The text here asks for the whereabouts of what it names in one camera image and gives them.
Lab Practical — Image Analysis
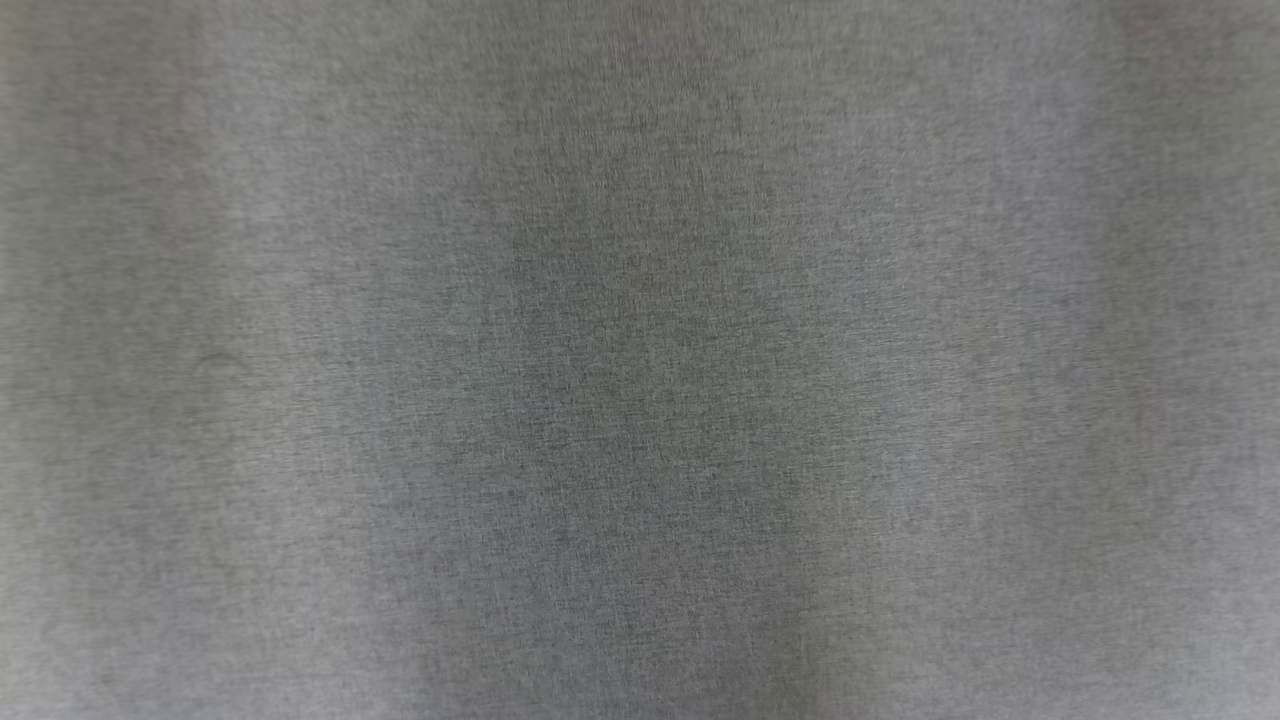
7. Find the grey fabric sofa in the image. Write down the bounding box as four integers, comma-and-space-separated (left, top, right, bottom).
0, 0, 1280, 720

